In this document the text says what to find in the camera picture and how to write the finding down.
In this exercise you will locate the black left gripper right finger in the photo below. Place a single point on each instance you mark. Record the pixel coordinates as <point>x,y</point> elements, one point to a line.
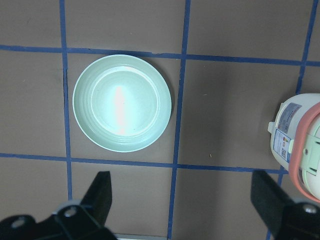
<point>285,219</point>

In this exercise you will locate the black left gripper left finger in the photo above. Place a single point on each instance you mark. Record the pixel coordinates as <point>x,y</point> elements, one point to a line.
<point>82,221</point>

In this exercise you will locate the green plate near left arm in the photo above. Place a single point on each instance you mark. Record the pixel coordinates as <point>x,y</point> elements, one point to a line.
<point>121,103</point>

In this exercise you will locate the white rice cooker orange handle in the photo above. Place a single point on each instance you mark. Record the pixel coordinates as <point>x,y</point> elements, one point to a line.
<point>295,142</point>

